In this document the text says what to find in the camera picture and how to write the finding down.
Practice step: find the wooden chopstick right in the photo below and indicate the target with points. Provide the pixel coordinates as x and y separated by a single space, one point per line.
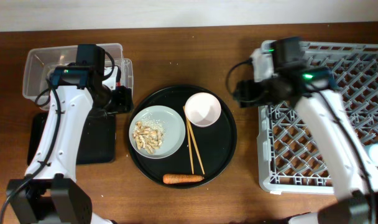
195 145

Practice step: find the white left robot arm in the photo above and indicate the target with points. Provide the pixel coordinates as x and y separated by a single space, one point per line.
49 193

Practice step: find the grey dishwasher rack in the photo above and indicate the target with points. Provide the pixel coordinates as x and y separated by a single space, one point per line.
288 159

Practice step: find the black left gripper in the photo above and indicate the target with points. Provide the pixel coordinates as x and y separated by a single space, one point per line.
125 101

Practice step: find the wooden chopstick left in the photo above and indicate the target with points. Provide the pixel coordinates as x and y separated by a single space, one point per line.
189 142

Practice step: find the food scraps on plate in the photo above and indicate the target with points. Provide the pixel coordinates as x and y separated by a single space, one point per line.
147 138

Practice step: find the round black serving tray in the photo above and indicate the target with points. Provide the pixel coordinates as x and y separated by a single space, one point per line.
216 143

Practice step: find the orange carrot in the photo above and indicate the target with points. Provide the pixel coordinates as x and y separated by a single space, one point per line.
181 178

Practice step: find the wooden chopstick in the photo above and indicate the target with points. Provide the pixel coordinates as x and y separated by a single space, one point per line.
189 142
195 145

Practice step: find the clear plastic bin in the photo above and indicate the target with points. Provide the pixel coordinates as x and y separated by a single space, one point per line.
41 63

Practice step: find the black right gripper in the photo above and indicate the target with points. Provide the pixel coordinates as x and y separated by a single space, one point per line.
255 91

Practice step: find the black rectangular tray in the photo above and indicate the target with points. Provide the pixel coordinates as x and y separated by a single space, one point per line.
97 143

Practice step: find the pink bowl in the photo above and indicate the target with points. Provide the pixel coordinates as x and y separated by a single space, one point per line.
203 109

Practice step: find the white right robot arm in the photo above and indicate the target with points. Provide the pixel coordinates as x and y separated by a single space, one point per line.
312 93

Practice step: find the grey plate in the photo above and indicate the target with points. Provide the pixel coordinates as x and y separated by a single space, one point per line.
171 123

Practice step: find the light blue cup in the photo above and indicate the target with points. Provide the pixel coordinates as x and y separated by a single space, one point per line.
372 152

